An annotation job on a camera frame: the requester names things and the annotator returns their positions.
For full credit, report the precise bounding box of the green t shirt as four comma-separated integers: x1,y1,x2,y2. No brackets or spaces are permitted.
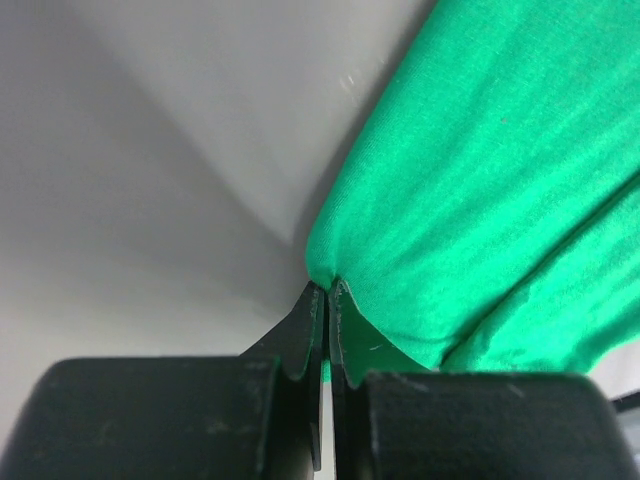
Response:
306,1,639,373

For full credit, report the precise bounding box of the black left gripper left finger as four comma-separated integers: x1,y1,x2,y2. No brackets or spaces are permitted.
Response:
1,284,326,479

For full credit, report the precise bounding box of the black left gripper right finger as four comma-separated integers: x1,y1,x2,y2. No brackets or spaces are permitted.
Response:
327,284,635,479

